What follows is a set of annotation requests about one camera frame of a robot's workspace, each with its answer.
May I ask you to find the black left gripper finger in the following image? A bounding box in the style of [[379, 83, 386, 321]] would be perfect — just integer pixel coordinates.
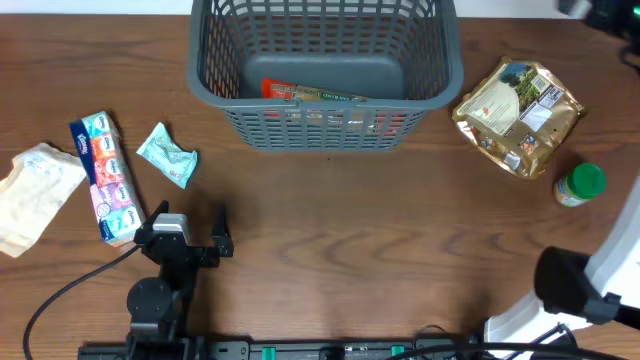
[[211, 204, 231, 241], [141, 200, 169, 231]]

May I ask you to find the colourful tissue multipack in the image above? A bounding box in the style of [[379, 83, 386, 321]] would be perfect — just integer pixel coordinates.
[[69, 111, 145, 247]]

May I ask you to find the gold foil food bag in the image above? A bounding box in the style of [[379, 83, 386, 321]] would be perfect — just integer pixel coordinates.
[[452, 57, 586, 180]]

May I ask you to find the green lid jar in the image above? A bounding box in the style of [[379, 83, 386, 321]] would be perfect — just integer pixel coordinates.
[[553, 163, 607, 207]]

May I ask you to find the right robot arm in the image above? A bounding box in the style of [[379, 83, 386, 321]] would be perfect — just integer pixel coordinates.
[[480, 1, 639, 359]]

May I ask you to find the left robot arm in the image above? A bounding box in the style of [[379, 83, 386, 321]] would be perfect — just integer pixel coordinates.
[[125, 200, 234, 359]]

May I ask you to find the green crumpled snack packet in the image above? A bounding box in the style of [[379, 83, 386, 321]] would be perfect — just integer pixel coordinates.
[[136, 122, 198, 189]]

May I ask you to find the grey plastic lattice basket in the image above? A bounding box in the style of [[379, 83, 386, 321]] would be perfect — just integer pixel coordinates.
[[187, 0, 464, 152]]

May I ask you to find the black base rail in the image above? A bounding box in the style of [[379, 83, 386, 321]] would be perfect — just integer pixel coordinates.
[[77, 334, 463, 360]]

